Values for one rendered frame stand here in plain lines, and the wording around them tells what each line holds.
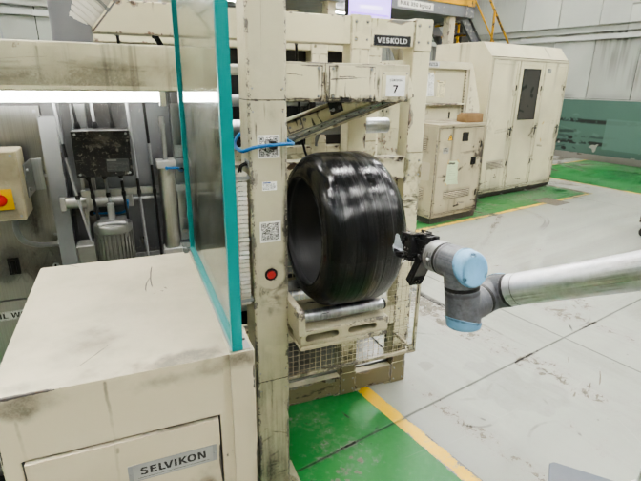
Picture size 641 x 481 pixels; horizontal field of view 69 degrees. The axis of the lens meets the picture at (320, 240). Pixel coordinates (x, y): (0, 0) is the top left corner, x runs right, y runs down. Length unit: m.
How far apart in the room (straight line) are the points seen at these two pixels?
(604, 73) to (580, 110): 0.93
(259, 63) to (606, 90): 12.09
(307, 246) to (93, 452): 1.36
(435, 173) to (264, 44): 4.66
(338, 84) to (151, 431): 1.43
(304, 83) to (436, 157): 4.25
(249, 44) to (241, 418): 1.07
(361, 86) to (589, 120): 11.58
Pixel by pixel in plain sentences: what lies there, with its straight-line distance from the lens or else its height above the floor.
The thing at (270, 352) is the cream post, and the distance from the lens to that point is 1.82.
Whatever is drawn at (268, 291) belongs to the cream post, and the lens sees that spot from 1.70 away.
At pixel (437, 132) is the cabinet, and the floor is 1.16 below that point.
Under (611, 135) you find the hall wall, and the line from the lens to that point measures 13.11.
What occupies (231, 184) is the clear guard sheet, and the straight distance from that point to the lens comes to 0.73.
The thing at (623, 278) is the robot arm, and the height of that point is 1.33.
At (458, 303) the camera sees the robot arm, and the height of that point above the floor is 1.19.
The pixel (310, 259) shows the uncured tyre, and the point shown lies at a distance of 2.02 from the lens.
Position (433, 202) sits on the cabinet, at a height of 0.29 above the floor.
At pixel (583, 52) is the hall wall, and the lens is 13.63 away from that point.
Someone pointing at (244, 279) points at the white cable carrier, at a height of 1.05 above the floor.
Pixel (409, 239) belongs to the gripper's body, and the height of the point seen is 1.29.
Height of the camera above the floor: 1.71
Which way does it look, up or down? 19 degrees down
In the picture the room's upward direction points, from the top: 1 degrees clockwise
